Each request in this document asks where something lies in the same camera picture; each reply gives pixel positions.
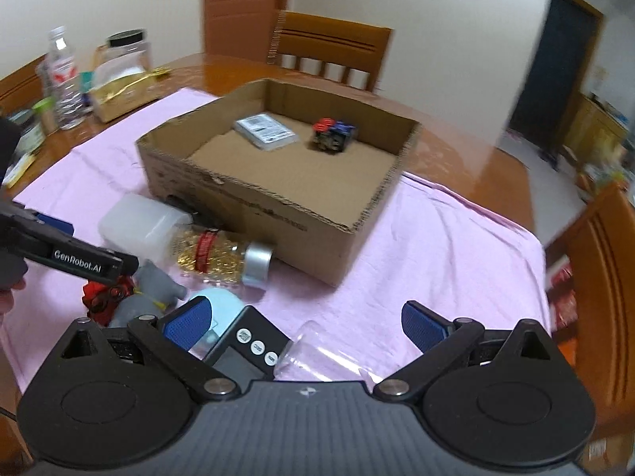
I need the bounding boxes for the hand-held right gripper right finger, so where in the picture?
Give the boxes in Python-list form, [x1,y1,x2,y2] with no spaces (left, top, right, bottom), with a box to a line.
[372,300,572,402]

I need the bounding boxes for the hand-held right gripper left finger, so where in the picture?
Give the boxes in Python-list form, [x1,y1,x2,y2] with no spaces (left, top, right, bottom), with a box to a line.
[60,296,249,402]

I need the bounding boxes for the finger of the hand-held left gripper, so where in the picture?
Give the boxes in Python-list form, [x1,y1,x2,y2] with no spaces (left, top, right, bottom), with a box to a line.
[0,202,76,240]
[14,228,140,292]

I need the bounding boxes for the light blue egg-shaped gadget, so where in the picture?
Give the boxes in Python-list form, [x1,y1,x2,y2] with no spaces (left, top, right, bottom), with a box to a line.
[189,288,245,347]

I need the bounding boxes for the small red bottle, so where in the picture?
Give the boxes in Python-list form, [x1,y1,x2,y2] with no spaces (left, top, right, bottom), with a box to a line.
[82,278,138,326]

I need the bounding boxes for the grey elephant toy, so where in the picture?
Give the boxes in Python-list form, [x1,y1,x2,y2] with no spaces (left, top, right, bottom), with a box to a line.
[106,260,187,329]

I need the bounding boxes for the black digital timer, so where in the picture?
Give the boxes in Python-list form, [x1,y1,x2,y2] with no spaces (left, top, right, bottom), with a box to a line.
[203,305,294,382]

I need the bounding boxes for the translucent white plastic jar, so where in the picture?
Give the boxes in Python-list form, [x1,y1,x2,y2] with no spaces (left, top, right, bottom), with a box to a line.
[98,193,194,273]

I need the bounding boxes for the gold capsule bottle silver cap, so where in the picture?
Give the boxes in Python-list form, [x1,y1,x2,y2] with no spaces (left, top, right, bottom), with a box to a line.
[171,225,277,289]

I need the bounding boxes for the clear glass cup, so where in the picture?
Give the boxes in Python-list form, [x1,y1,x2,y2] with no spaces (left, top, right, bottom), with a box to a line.
[273,320,394,393]

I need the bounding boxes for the cardboard box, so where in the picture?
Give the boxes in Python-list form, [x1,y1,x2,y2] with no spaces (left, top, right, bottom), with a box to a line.
[135,78,421,288]

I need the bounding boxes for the person's left hand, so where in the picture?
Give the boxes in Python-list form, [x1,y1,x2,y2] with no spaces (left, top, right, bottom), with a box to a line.
[0,278,29,315]

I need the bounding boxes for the small tin can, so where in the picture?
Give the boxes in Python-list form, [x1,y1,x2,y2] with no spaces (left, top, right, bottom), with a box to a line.
[9,109,44,155]

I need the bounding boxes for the yellow packet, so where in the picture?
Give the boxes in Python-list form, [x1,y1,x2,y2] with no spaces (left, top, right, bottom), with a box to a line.
[2,153,37,189]

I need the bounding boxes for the green-lid jar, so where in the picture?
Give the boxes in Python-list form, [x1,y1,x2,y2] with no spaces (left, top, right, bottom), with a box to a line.
[31,98,60,136]

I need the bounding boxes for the pink cloth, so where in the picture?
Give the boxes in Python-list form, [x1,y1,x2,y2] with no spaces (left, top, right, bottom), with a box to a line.
[0,86,552,393]

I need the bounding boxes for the clear plastic water bottle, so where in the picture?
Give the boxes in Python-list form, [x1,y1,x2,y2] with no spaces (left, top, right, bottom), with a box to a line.
[42,26,86,131]

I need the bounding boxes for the gold box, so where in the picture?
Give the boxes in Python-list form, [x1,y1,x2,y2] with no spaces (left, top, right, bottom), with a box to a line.
[87,65,172,124]

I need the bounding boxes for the red packets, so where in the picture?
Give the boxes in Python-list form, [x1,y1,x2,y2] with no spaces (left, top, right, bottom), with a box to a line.
[546,257,579,330]

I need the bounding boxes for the clear jar black lid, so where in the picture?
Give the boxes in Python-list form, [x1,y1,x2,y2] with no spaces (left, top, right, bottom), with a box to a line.
[106,30,151,73]

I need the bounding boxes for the white card pack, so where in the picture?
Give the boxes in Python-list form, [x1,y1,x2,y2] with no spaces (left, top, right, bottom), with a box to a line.
[234,114,301,152]

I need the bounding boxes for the red and blue toy train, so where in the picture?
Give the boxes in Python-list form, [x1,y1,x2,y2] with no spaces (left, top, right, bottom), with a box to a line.
[311,118,356,155]

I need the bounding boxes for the wooden cabinet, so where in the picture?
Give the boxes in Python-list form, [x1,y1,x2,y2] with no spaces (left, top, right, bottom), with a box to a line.
[560,93,632,164]

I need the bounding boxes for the brown wooden door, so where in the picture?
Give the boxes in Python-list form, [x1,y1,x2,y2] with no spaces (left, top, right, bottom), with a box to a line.
[203,0,291,63]

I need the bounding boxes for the dark door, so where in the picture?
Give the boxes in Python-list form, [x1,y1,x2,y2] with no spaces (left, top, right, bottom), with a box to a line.
[508,0,605,155]

